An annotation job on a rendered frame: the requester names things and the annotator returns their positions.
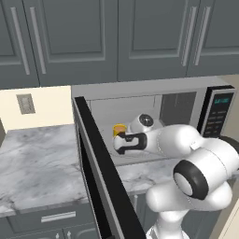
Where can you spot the yellow cup of tea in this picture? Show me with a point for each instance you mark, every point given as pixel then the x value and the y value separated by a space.
pixel 119 129

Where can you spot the black-edged microwave door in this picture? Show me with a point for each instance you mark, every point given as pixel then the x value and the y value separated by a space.
pixel 102 168

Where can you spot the grey drawer front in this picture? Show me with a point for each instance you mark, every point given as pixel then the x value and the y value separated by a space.
pixel 25 219

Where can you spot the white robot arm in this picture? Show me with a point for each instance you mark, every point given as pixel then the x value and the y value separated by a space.
pixel 193 149

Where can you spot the grey wall socket plate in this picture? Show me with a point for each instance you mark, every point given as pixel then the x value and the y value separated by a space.
pixel 25 104

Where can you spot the grey microwave oven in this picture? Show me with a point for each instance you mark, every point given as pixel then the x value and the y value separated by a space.
pixel 137 90

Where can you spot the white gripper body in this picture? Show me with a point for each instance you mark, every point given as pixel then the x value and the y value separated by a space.
pixel 118 144

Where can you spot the grey upper cupboard door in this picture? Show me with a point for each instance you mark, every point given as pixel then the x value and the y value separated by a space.
pixel 222 28
pixel 152 31
pixel 9 37
pixel 77 34

